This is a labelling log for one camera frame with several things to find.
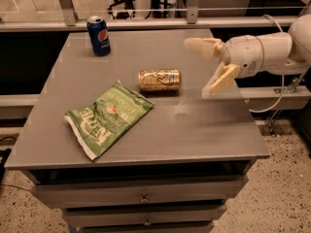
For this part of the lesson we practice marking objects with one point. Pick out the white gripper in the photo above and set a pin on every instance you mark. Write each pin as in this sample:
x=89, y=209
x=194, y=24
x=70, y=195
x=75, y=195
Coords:
x=243, y=56

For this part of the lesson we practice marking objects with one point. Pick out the orange LaCroix can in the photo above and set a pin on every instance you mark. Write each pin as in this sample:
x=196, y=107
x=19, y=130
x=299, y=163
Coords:
x=159, y=80

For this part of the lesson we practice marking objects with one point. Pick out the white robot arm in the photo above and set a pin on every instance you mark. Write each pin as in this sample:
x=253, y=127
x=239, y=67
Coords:
x=281, y=53

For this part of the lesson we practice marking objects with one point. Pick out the blue Pepsi can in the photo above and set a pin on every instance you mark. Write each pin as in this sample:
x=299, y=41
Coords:
x=98, y=34

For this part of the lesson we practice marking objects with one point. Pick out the grey drawer cabinet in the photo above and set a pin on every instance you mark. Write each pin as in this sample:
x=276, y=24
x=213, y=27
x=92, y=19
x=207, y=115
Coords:
x=182, y=136

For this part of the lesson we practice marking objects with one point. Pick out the upper grey drawer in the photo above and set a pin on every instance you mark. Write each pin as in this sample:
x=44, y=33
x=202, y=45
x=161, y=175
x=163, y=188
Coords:
x=139, y=192

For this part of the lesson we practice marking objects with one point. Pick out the grey drawer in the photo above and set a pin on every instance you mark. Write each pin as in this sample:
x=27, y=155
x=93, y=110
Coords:
x=144, y=216
x=139, y=192

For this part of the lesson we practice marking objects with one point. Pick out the green Kettle chips bag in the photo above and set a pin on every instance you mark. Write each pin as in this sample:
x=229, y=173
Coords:
x=99, y=126

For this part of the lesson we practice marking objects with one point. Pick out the lower grey drawer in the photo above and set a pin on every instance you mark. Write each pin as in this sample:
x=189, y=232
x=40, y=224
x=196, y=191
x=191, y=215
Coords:
x=144, y=216

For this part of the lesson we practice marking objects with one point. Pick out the metal railing frame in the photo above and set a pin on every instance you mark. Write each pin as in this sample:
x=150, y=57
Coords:
x=71, y=15

